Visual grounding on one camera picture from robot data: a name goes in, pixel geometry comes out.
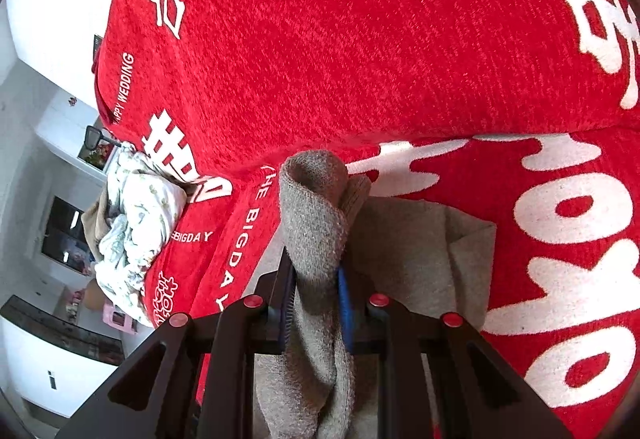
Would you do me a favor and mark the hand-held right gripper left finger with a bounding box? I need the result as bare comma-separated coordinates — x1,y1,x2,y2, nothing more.
55,246,297,439

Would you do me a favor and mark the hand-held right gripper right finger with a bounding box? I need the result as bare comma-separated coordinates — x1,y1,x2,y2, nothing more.
336,267,574,439

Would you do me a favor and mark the grey knit sweater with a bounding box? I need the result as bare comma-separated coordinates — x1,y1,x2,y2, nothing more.
252,150,498,439

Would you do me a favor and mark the pink box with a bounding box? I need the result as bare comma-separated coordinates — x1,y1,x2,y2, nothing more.
101,303,139,334

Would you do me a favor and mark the white patterned cloth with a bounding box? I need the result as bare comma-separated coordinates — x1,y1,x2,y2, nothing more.
94,140,189,326

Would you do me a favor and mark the tan cloth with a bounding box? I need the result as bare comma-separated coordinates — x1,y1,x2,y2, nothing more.
81,189,122,262

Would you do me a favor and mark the black shelf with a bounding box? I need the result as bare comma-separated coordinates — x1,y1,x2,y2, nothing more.
0,295,126,366

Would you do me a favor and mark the dark framed screen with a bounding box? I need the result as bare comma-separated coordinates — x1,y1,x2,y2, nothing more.
41,196,97,276

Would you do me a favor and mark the black desk mirror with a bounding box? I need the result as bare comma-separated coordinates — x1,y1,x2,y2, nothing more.
82,124,119,151

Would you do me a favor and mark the red printed blanket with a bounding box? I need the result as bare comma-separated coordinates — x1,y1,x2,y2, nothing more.
91,0,640,439

